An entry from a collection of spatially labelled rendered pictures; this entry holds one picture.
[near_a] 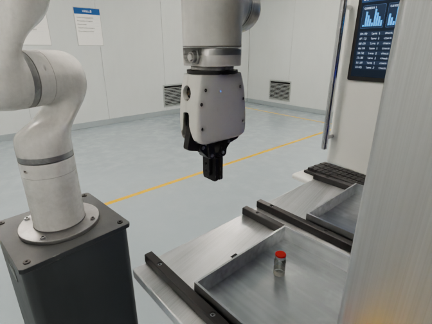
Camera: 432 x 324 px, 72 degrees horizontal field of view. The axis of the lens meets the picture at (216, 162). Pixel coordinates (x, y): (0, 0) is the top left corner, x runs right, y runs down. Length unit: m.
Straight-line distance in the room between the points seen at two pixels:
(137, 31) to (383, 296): 5.86
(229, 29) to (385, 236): 0.31
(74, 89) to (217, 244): 0.48
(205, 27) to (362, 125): 1.00
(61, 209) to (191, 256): 0.34
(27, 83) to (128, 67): 5.17
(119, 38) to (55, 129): 5.09
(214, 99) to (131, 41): 5.49
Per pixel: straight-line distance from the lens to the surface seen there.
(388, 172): 0.19
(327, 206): 0.84
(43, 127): 0.77
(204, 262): 0.64
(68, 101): 0.78
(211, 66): 0.42
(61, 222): 0.82
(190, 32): 0.43
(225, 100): 0.44
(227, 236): 0.71
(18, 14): 0.71
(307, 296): 0.59
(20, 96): 0.72
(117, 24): 5.82
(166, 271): 0.59
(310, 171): 1.28
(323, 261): 0.67
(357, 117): 1.33
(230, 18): 0.42
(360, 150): 1.34
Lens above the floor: 1.29
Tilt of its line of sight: 21 degrees down
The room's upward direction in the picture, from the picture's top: straight up
